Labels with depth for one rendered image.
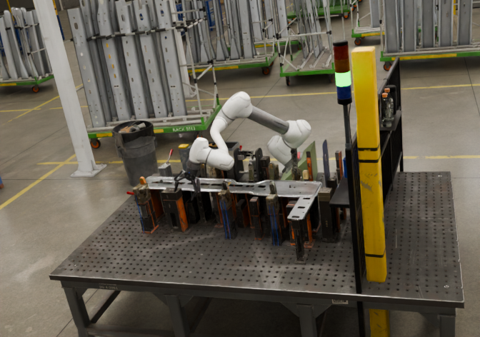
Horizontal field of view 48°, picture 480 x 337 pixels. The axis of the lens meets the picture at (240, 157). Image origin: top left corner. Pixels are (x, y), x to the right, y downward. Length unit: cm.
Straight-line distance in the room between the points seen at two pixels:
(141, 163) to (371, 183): 405
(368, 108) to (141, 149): 411
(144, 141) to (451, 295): 423
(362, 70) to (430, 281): 124
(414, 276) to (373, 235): 37
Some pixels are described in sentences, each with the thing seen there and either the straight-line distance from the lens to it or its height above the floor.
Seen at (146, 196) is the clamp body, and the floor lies 97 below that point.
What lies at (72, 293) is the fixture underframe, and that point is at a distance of 396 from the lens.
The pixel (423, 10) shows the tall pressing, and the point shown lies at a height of 96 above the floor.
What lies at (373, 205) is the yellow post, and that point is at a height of 118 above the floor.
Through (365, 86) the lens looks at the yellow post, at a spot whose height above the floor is 183.
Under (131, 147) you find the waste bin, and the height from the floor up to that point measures 54.
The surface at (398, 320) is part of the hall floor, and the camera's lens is 406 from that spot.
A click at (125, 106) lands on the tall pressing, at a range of 834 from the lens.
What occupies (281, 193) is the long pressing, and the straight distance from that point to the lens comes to 358.
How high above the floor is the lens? 256
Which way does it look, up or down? 22 degrees down
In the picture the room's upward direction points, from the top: 9 degrees counter-clockwise
